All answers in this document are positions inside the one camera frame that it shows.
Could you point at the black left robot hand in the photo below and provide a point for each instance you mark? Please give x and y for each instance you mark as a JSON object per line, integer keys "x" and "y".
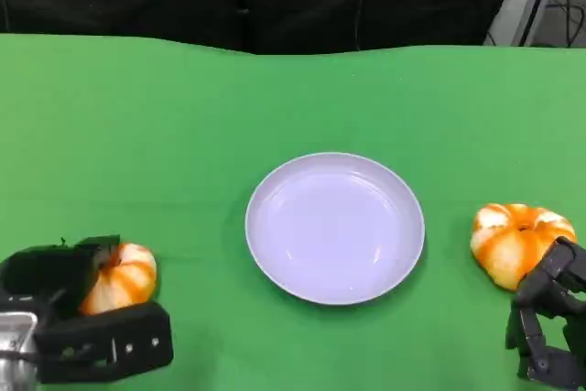
{"x": 91, "y": 340}

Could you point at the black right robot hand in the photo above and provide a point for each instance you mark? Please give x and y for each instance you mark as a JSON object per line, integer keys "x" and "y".
{"x": 549, "y": 295}

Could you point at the orange and white bread roll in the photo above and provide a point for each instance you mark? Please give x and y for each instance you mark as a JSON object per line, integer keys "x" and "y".
{"x": 128, "y": 276}
{"x": 503, "y": 244}

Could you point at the lilac plate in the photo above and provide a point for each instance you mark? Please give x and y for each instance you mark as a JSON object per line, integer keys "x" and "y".
{"x": 334, "y": 231}

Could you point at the green table cloth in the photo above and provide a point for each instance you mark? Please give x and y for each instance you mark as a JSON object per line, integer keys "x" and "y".
{"x": 183, "y": 134}

